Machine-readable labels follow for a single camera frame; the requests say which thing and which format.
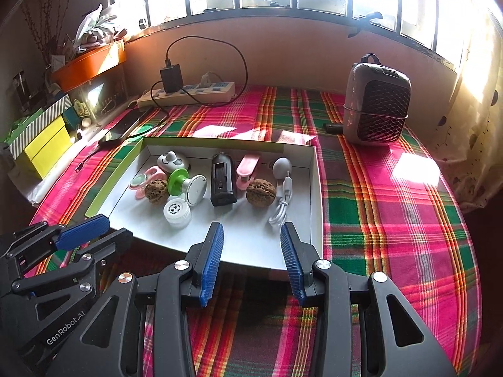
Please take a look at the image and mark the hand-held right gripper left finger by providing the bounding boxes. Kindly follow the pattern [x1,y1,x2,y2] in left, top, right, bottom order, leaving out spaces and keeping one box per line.
[45,222,224,377]

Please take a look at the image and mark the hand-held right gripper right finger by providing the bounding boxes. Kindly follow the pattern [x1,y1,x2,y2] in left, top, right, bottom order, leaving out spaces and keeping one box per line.
[280,222,458,377]

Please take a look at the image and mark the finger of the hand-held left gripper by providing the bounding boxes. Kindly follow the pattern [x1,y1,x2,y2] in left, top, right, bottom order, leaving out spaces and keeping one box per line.
[12,228,133,296]
[0,214,111,268]

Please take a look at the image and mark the green-edged white cardboard box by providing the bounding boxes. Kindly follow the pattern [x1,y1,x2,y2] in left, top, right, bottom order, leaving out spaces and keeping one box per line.
[84,137,323,271]

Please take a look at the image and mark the white cable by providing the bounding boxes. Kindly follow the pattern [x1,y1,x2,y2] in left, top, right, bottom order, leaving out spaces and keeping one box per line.
[268,171,295,227]

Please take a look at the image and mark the white round cap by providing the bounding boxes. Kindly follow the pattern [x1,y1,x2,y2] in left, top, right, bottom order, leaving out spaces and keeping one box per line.
[163,198,192,230]

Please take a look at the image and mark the pink ring gadget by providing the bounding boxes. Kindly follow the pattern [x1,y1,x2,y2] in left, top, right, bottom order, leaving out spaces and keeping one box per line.
[130,167,166,199]

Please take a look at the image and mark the brown walnut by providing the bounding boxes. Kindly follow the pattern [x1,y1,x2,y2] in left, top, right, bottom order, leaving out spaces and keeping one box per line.
[246,179,275,206]
[145,178,169,205]

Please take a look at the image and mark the green and white roller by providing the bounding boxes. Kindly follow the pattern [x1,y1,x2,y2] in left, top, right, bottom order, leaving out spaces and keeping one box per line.
[167,168,207,207]

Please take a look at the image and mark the black bike light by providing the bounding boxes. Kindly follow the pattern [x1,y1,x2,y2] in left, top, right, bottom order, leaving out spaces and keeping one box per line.
[210,153,238,207]

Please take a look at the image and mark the white bear-shaped massager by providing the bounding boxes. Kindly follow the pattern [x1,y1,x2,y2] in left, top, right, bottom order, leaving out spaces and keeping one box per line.
[157,150,189,173]

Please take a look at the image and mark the white egg-shaped gadget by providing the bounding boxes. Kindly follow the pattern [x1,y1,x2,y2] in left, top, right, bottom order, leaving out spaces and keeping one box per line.
[272,157,292,179]

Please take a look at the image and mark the pink plastic clip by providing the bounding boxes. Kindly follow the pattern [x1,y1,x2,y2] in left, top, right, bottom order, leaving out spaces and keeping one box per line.
[236,154,262,189]

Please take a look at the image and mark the pink green plaid blanket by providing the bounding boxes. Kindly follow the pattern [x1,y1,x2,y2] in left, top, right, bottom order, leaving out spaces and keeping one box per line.
[29,84,484,377]

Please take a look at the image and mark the green white striped box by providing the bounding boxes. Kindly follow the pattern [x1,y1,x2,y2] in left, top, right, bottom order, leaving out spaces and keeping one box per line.
[8,94,73,160]

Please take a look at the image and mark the black phone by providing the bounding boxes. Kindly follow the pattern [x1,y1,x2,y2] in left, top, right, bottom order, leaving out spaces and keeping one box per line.
[98,108,154,146]

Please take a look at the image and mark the teal cartoon box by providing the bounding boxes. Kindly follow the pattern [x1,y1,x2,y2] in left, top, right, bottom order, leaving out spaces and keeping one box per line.
[65,98,95,120]

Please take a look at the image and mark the glass jar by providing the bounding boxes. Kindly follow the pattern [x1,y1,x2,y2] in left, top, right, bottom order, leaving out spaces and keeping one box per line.
[12,71,30,111]

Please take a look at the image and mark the orange planter box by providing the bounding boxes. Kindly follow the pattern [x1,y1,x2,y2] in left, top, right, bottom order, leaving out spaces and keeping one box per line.
[51,43,127,92]

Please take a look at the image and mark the white power strip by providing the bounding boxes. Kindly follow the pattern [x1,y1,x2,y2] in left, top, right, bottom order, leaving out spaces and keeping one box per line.
[137,80,236,107]

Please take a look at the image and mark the black charger adapter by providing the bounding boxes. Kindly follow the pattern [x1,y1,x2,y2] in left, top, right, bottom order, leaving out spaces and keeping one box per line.
[160,63,185,94]

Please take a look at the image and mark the grey portable fan heater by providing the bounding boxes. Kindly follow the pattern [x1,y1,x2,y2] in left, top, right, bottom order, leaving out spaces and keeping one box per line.
[343,54,412,147]

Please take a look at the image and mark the pale plant in planter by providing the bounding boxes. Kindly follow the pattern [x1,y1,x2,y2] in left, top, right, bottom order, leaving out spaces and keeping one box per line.
[75,4,126,50]

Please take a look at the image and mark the dried branches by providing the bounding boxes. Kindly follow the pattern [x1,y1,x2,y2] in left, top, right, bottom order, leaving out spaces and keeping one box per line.
[21,0,59,63]

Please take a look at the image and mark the cream spotted curtain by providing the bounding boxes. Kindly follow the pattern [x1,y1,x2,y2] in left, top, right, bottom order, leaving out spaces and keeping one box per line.
[436,8,503,213]

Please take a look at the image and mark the thin black usb cable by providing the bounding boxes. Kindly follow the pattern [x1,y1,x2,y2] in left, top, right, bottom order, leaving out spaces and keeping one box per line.
[75,143,107,171]

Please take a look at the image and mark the black charger cable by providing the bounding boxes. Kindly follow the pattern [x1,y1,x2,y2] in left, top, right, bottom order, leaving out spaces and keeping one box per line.
[150,35,249,107]

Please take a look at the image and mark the black window handle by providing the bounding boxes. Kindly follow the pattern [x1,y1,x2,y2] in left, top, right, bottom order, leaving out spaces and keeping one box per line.
[348,12,382,38]

